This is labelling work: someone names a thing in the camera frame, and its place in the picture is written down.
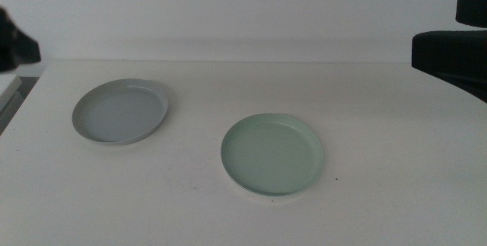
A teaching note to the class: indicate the white shallow bowl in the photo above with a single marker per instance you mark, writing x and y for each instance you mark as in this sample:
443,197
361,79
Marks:
272,197

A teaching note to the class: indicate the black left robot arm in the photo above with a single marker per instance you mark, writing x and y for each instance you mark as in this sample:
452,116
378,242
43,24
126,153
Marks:
15,44

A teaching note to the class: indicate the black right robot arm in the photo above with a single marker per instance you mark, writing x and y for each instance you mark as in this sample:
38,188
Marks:
452,53

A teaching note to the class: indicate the pale green shallow bowl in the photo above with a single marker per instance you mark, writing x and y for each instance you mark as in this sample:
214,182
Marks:
272,154

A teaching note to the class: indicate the grey shallow bowl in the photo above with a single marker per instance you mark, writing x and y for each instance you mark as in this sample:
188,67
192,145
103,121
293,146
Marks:
121,114

